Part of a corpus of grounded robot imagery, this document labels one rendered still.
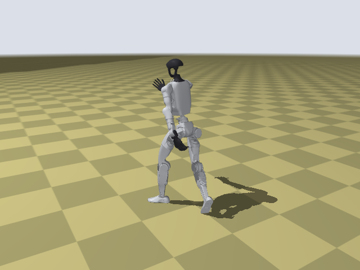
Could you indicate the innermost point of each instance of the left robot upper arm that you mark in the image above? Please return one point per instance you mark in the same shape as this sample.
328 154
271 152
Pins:
166 92

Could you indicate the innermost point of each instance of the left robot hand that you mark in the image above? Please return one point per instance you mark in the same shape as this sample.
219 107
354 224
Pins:
178 143

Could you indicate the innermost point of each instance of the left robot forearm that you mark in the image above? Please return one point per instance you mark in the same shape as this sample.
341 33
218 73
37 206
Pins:
169 120

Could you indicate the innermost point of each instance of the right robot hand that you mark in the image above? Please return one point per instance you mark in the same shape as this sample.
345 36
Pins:
160 86

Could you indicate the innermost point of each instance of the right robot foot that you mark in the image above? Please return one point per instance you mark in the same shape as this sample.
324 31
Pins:
207 205

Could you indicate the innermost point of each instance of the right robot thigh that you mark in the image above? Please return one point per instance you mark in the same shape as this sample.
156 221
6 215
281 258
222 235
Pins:
193 147

